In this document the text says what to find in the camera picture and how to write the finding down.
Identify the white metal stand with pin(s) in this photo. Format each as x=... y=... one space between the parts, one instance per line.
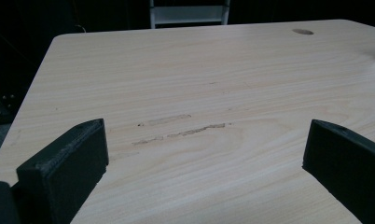
x=188 y=14

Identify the black stand base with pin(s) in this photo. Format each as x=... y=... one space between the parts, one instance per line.
x=2 y=109

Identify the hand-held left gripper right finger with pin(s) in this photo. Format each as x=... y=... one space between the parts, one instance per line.
x=347 y=165

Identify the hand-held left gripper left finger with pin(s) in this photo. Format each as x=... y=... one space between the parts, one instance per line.
x=61 y=174

